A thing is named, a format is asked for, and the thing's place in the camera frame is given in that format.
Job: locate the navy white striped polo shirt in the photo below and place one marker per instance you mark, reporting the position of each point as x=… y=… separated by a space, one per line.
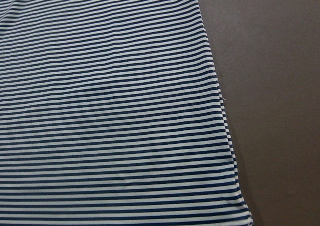
x=111 y=114

